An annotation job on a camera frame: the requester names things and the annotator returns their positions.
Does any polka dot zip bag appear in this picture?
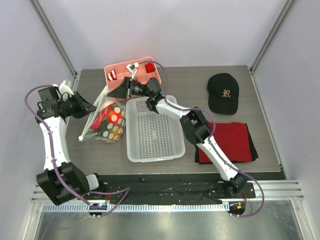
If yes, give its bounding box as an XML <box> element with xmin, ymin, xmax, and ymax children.
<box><xmin>78</xmin><ymin>85</ymin><xmax>126</xmax><ymax>144</ymax></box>

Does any red fake chili pepper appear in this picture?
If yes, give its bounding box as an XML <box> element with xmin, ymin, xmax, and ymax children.
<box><xmin>91</xmin><ymin>104</ymin><xmax>114</xmax><ymax>130</ymax></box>

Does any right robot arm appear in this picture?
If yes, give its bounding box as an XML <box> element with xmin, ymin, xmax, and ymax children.
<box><xmin>107</xmin><ymin>77</ymin><xmax>248</xmax><ymax>198</ymax></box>

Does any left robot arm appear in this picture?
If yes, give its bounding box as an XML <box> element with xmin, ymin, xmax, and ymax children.
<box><xmin>35</xmin><ymin>85</ymin><xmax>107</xmax><ymax>206</ymax></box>

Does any red fake tomato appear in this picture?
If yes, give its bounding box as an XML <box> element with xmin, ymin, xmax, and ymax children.
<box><xmin>107</xmin><ymin>106</ymin><xmax>123</xmax><ymax>124</ymax></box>

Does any red white striped sock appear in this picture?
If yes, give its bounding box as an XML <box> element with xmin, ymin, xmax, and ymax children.
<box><xmin>107</xmin><ymin>70</ymin><xmax>118</xmax><ymax>82</ymax></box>

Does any pink divided organizer box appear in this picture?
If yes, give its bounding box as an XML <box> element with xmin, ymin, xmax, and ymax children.
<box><xmin>104</xmin><ymin>57</ymin><xmax>164</xmax><ymax>101</ymax></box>

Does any red rolled sock back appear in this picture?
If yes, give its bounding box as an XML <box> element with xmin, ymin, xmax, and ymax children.
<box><xmin>144</xmin><ymin>62</ymin><xmax>156</xmax><ymax>74</ymax></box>

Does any white plastic basket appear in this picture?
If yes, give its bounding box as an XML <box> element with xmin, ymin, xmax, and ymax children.
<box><xmin>125</xmin><ymin>97</ymin><xmax>186</xmax><ymax>163</ymax></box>

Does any black baseball cap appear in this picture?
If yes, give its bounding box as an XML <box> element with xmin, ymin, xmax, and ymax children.
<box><xmin>207</xmin><ymin>73</ymin><xmax>240</xmax><ymax>115</ymax></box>

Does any red folded shirt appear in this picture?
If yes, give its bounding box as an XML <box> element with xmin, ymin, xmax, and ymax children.
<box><xmin>196</xmin><ymin>121</ymin><xmax>253</xmax><ymax>164</ymax></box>

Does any black folded cloth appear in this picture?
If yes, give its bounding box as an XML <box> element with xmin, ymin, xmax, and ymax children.
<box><xmin>192</xmin><ymin>121</ymin><xmax>259</xmax><ymax>166</ymax></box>

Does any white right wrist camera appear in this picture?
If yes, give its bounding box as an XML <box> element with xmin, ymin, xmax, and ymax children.
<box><xmin>126</xmin><ymin>62</ymin><xmax>139</xmax><ymax>79</ymax></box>

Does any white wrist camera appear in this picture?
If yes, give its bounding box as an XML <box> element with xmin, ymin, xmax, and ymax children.
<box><xmin>126</xmin><ymin>62</ymin><xmax>139</xmax><ymax>79</ymax></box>
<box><xmin>58</xmin><ymin>79</ymin><xmax>74</xmax><ymax>96</ymax></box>

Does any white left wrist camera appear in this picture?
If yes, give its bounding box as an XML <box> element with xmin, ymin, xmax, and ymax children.
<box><xmin>58</xmin><ymin>79</ymin><xmax>74</xmax><ymax>96</ymax></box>

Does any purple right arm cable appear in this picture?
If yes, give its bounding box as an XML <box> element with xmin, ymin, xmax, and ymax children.
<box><xmin>134</xmin><ymin>59</ymin><xmax>265</xmax><ymax>219</ymax></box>

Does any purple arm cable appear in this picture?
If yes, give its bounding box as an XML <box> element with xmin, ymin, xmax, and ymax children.
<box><xmin>134</xmin><ymin>59</ymin><xmax>265</xmax><ymax>219</ymax></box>
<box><xmin>24</xmin><ymin>84</ymin><xmax>131</xmax><ymax>218</ymax></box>

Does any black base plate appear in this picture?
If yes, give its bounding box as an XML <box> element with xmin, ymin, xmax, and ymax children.
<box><xmin>100</xmin><ymin>173</ymin><xmax>256</xmax><ymax>206</ymax></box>

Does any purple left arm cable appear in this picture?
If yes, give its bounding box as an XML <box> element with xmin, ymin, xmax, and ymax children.
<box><xmin>24</xmin><ymin>84</ymin><xmax>131</xmax><ymax>218</ymax></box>

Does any white slotted cable duct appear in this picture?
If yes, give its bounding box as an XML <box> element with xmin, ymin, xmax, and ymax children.
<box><xmin>42</xmin><ymin>202</ymin><xmax>230</xmax><ymax>214</ymax></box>

